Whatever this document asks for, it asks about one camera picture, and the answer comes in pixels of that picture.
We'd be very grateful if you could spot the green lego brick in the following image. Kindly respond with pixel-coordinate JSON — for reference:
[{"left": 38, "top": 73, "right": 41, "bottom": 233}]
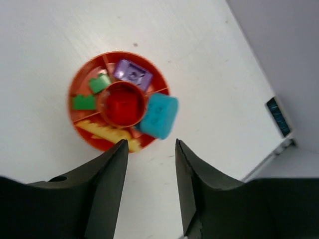
[
  {"left": 89, "top": 73, "right": 112, "bottom": 94},
  {"left": 72, "top": 95, "right": 96, "bottom": 110}
]

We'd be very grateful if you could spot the right corner label sticker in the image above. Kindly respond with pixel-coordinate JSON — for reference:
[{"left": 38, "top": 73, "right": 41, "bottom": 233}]
[{"left": 266, "top": 97, "right": 292, "bottom": 138}]

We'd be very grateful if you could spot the orange round divided container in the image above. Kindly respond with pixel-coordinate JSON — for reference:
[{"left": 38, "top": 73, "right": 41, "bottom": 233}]
[{"left": 67, "top": 51, "right": 171, "bottom": 151}]

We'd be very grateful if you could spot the teal lego piece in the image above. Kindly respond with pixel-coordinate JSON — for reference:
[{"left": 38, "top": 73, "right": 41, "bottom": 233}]
[{"left": 136, "top": 93, "right": 178, "bottom": 139}]

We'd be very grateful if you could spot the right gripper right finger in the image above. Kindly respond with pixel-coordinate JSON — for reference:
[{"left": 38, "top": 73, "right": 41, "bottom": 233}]
[{"left": 175, "top": 140, "right": 319, "bottom": 239}]

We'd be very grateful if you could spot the small yellow lego brick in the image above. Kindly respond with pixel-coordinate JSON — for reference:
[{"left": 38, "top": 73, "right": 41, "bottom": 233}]
[{"left": 76, "top": 120, "right": 132, "bottom": 143}]

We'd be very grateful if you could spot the purple lego brick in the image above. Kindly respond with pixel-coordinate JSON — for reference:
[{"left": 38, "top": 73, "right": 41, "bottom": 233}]
[{"left": 113, "top": 59, "right": 153, "bottom": 92}]

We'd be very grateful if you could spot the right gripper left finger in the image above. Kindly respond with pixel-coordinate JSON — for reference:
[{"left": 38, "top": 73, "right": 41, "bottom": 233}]
[{"left": 0, "top": 140, "right": 129, "bottom": 239}]

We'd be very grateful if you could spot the aluminium table frame rail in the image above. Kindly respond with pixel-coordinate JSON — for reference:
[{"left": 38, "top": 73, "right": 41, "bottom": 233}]
[{"left": 242, "top": 137, "right": 296, "bottom": 182}]

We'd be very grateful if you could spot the small red lego brick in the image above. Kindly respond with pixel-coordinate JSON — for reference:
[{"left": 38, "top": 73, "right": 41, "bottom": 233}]
[{"left": 106, "top": 95, "right": 138, "bottom": 125}]

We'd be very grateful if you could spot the large yellow lego brick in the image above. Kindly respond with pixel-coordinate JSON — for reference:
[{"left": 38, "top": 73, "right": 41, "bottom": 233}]
[{"left": 91, "top": 134, "right": 142, "bottom": 152}]

